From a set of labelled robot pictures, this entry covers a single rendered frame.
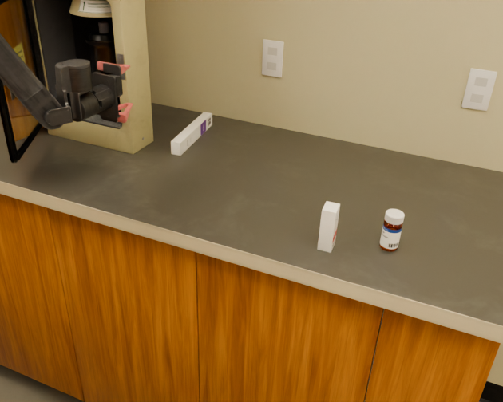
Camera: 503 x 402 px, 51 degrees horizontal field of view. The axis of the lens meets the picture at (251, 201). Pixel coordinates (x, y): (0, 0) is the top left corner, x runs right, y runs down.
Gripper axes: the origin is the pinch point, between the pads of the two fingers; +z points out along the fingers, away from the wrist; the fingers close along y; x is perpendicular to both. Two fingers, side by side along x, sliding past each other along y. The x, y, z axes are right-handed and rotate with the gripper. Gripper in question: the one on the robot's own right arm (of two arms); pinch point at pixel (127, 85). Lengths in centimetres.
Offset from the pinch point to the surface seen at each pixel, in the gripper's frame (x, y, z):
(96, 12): 19.1, 13.1, 14.3
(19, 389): 48, -120, -14
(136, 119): 8.8, -15.7, 15.2
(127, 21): 9.1, 11.9, 14.2
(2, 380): 57, -120, -13
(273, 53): -17, -1, 54
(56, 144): 33.1, -26.0, 7.1
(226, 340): -36, -58, -14
